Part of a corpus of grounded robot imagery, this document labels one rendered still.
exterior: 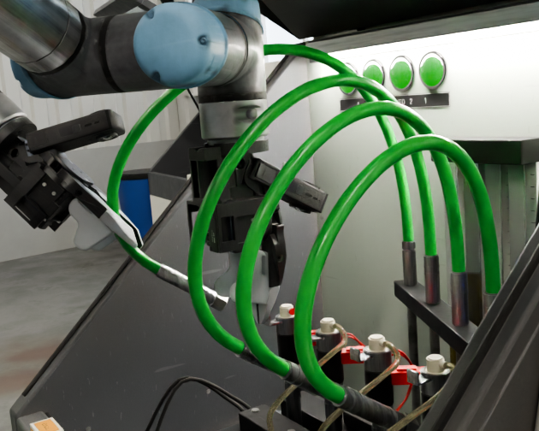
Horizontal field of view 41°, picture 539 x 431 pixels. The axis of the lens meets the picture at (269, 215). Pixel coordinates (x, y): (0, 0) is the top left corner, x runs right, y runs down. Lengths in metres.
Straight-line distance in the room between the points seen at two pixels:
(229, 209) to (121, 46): 0.20
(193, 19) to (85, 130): 0.29
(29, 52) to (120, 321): 0.54
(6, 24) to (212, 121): 0.24
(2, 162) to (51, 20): 0.31
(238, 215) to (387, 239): 0.40
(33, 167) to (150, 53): 0.29
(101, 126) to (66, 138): 0.05
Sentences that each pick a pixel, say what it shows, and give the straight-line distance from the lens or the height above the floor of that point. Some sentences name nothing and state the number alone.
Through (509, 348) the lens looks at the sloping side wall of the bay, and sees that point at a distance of 0.58.
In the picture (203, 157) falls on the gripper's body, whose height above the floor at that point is 1.30.
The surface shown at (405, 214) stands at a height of 1.20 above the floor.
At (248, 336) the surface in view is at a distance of 0.64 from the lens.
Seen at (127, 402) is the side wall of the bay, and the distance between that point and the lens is 1.15.
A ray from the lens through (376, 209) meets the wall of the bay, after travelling 1.13.
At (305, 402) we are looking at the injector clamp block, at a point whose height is 0.98.
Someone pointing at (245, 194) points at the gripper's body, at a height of 1.26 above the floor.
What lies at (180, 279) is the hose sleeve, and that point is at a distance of 0.91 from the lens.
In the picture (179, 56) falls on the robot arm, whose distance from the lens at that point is 0.66.
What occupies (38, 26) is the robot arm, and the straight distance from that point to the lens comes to 0.67.
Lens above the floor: 1.36
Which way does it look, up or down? 9 degrees down
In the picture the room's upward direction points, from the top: 4 degrees counter-clockwise
